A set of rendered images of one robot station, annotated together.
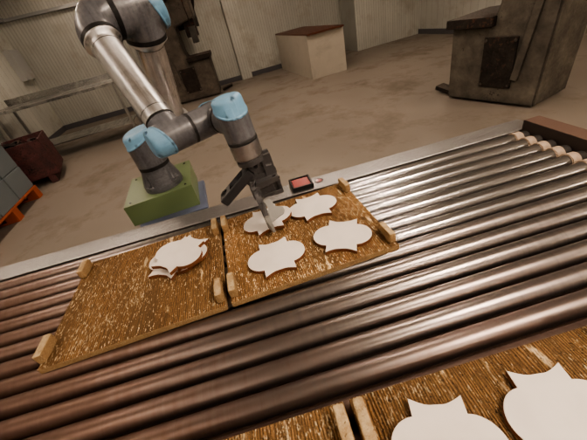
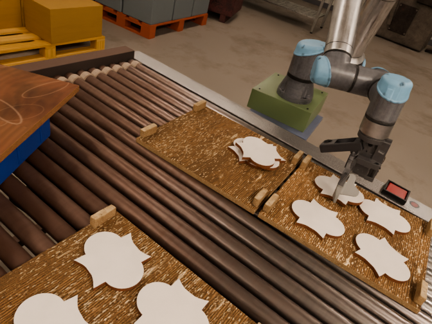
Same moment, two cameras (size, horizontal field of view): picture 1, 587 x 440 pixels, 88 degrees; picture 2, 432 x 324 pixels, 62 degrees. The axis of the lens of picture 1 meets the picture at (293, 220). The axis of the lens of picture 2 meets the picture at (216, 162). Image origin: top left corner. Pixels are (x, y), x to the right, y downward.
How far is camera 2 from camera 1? 23 cm
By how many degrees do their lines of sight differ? 25
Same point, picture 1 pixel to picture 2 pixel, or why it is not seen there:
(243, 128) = (387, 111)
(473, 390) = not seen: outside the picture
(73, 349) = (159, 145)
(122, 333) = (188, 162)
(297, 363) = (261, 286)
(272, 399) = (228, 283)
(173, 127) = (341, 69)
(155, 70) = (371, 13)
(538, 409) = not seen: outside the picture
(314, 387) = (257, 307)
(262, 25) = not seen: outside the picture
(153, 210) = (268, 107)
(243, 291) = (273, 214)
